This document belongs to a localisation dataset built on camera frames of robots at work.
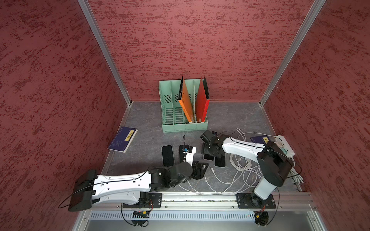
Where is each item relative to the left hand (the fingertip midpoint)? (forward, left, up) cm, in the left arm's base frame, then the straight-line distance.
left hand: (203, 167), depth 70 cm
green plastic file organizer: (+43, +19, -16) cm, 49 cm away
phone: (+9, -4, -10) cm, 14 cm away
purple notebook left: (+23, +52, -14) cm, 59 cm away
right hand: (+13, -5, -15) cm, 21 cm away
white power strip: (+20, -57, -15) cm, 62 cm away
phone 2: (+8, -12, -15) cm, 21 cm away
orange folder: (+35, +10, +11) cm, 38 cm away
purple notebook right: (+25, -44, -15) cm, 53 cm away
